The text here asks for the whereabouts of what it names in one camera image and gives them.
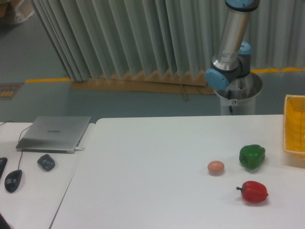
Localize brown egg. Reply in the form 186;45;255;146
207;160;225;176

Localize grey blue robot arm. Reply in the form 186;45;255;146
205;0;260;90

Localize brown cardboard sheet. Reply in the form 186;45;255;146
69;70;215;100

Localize white usb plug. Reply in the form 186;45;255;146
75;147;85;151

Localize grey folding curtain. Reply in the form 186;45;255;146
31;0;305;81

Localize silver laptop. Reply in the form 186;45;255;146
16;116;91;153

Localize green bell pepper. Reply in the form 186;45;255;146
239;145;265;170

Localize black earbuds case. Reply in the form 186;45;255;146
37;154;56;172

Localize red bell pepper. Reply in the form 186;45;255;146
236;181;269;203

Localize yellow plastic basket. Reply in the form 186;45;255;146
283;94;305;158

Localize black computer mouse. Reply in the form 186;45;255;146
4;169;22;193

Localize black keyboard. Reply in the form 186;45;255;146
0;157;8;179

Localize plastic wrapped cardboard boxes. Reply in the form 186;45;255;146
0;0;35;26

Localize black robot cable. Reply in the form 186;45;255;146
227;89;234;115

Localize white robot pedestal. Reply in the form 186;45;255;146
215;73;263;115

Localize black mouse cable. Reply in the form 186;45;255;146
0;120;33;171

